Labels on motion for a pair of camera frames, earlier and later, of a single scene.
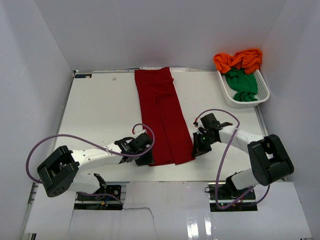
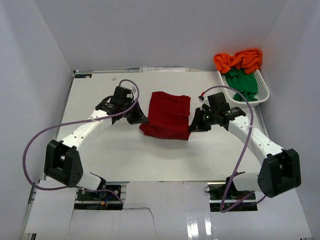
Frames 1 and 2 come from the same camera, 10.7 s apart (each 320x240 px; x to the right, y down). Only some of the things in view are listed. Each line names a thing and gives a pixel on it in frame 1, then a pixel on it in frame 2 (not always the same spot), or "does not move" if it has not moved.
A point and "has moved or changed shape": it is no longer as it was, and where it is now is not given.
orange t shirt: [249, 60] does not move
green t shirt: [245, 84] does not move
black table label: [83, 75] does not move
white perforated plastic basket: [263, 91] does not move
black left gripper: [148, 159] → [139, 117]
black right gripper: [198, 149] → [197, 125]
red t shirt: [161, 118] has moved or changed shape
